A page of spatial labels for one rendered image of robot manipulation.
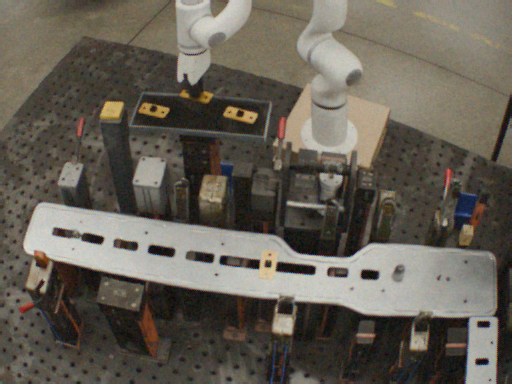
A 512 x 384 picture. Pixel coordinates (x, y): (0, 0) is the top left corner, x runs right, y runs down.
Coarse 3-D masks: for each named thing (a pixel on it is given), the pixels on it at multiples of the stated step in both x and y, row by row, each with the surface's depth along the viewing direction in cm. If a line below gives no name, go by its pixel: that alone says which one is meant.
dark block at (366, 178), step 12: (360, 168) 174; (360, 180) 172; (372, 180) 172; (360, 192) 171; (372, 192) 171; (360, 204) 176; (360, 216) 180; (360, 228) 184; (348, 240) 190; (360, 240) 188; (348, 252) 194
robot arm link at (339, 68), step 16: (320, 48) 191; (336, 48) 189; (320, 64) 191; (336, 64) 187; (352, 64) 187; (320, 80) 204; (336, 80) 189; (352, 80) 189; (320, 96) 203; (336, 96) 201
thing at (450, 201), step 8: (448, 184) 162; (456, 184) 160; (448, 192) 161; (456, 192) 157; (448, 200) 163; (456, 200) 162; (448, 208) 166; (440, 216) 169; (448, 216) 168; (440, 224) 169; (448, 224) 169
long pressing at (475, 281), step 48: (48, 240) 173; (144, 240) 174; (192, 240) 174; (240, 240) 175; (192, 288) 166; (240, 288) 166; (288, 288) 166; (336, 288) 165; (384, 288) 165; (432, 288) 164; (480, 288) 163
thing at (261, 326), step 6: (276, 264) 172; (276, 270) 176; (264, 300) 182; (270, 300) 181; (258, 306) 196; (264, 306) 184; (270, 306) 184; (258, 312) 194; (264, 312) 187; (270, 312) 187; (258, 318) 192; (264, 318) 190; (270, 318) 190; (258, 324) 192; (264, 324) 192; (270, 324) 192; (258, 330) 190; (264, 330) 190; (270, 330) 190
